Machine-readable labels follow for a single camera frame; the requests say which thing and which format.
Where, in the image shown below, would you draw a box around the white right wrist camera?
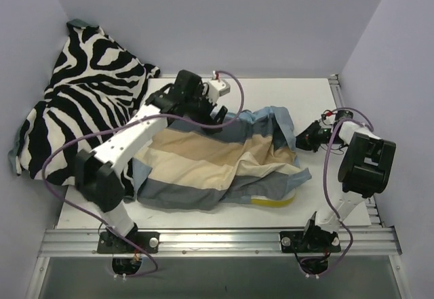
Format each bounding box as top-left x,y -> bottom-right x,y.
321,110 -> 335,125

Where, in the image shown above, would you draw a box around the blue-grey fabric pillowcase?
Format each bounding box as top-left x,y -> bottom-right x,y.
130,106 -> 312,210

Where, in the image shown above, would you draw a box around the zebra print cushion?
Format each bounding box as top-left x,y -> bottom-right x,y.
8,19 -> 161,186

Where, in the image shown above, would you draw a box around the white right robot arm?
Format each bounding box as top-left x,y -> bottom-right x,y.
296,107 -> 396,251

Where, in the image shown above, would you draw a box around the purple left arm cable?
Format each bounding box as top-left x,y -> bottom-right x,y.
41,70 -> 245,277

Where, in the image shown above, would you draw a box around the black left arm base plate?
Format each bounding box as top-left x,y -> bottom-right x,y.
96,231 -> 160,254

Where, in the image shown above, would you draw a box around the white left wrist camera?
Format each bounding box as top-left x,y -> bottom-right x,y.
204,71 -> 231,104

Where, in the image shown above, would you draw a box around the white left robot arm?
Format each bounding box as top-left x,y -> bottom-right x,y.
75,70 -> 311,252

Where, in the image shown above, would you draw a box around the aluminium extrusion rail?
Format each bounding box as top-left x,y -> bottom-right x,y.
39,227 -> 401,258

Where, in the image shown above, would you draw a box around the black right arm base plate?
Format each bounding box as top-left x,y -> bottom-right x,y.
279,231 -> 341,254

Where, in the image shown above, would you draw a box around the cream pillow with yellow edge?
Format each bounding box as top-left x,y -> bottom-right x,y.
250,191 -> 296,208

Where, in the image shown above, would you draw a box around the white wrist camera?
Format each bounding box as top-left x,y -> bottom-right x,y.
321,110 -> 335,125
204,71 -> 231,104

